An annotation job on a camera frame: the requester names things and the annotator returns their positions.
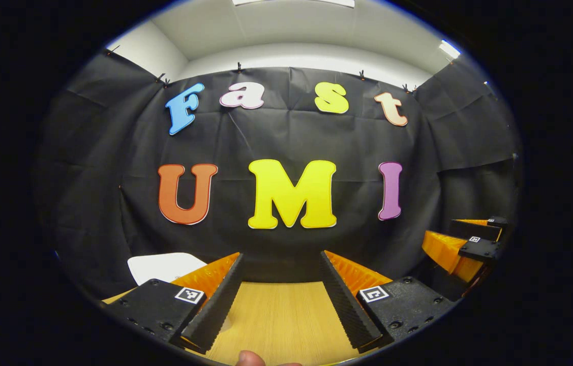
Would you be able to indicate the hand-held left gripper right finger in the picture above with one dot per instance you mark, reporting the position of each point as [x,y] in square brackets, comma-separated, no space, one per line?
[344,305]

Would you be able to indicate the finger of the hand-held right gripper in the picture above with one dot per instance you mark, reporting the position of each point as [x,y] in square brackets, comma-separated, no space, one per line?
[474,230]
[477,249]

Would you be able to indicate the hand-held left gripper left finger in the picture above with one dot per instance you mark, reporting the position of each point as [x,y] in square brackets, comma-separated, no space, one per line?
[217,305]

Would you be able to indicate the white desktop garbage bin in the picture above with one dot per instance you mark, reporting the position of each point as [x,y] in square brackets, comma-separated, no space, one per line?
[164,267]

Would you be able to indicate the wooden desktop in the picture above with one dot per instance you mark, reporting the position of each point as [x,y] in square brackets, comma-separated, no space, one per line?
[281,315]

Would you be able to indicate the black backdrop cloth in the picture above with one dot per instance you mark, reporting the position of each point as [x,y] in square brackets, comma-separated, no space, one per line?
[103,178]

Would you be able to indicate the small ceiling light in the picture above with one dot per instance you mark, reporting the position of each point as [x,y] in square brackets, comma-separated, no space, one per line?
[449,49]

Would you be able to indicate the row of black cloth clips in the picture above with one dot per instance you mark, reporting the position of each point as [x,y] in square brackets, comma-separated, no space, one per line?
[239,67]

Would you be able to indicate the long ceiling light panel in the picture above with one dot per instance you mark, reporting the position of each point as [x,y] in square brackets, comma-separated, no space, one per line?
[339,2]

